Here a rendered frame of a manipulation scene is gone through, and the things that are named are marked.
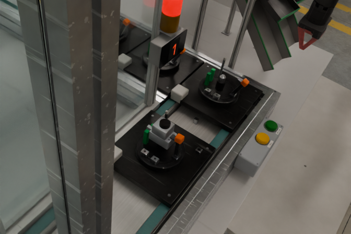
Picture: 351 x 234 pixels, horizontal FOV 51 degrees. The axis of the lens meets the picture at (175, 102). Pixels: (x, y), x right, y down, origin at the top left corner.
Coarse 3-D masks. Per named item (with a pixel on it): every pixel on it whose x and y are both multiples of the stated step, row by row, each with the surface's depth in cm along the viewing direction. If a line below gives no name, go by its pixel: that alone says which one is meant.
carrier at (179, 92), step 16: (208, 64) 138; (192, 80) 130; (208, 80) 124; (224, 80) 122; (176, 96) 122; (192, 96) 124; (208, 96) 122; (224, 96) 123; (240, 96) 127; (256, 96) 129; (208, 112) 120; (224, 112) 121; (240, 112) 122; (224, 128) 118
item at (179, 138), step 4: (172, 136) 98; (176, 136) 96; (180, 136) 96; (176, 140) 96; (180, 140) 96; (176, 144) 98; (180, 144) 98; (176, 148) 99; (180, 148) 100; (176, 152) 100; (176, 156) 101
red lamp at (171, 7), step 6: (168, 0) 91; (174, 0) 90; (180, 0) 91; (162, 6) 93; (168, 6) 92; (174, 6) 92; (180, 6) 93; (162, 12) 94; (168, 12) 93; (174, 12) 93; (180, 12) 94
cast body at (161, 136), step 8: (160, 120) 97; (168, 120) 97; (152, 128) 98; (160, 128) 96; (168, 128) 97; (152, 136) 100; (160, 136) 97; (168, 136) 98; (160, 144) 99; (168, 144) 98
